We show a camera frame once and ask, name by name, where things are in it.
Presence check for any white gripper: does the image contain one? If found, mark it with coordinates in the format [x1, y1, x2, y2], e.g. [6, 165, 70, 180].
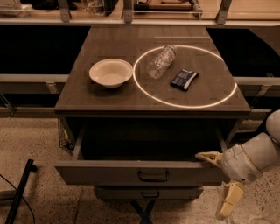
[195, 144, 263, 221]

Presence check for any grey top drawer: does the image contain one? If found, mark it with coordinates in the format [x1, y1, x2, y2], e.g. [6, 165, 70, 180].
[55, 131, 229, 188]

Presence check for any grey drawer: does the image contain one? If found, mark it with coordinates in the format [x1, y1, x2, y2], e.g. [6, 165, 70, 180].
[55, 131, 229, 188]
[94, 186, 204, 200]

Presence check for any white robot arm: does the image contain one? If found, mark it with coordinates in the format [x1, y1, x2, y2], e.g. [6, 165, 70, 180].
[195, 110, 280, 218]

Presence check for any grey drawer cabinet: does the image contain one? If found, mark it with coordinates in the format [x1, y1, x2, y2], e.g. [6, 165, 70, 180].
[53, 25, 252, 201]

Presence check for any grey bottom drawer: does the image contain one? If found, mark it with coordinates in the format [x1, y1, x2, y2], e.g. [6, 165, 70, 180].
[94, 186, 204, 200]

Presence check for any dark blue snack packet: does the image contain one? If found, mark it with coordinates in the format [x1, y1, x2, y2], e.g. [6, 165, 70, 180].
[170, 69, 199, 91]

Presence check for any clear plastic water bottle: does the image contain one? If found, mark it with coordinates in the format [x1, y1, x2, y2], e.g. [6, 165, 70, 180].
[147, 45, 177, 79]

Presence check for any white paper bowl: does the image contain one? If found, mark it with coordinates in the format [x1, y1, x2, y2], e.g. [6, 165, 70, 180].
[89, 59, 133, 88]

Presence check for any black metal stand leg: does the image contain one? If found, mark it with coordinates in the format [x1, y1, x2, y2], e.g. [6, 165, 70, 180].
[5, 159, 37, 224]

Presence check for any wire mesh side basket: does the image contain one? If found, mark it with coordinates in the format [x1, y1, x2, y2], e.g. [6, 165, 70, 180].
[58, 118, 74, 155]

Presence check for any black floor cable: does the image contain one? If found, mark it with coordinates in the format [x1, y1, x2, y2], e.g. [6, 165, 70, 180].
[0, 173, 37, 224]

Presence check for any metal shelf rail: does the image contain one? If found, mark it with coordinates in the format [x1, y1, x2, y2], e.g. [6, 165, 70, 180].
[0, 74, 68, 94]

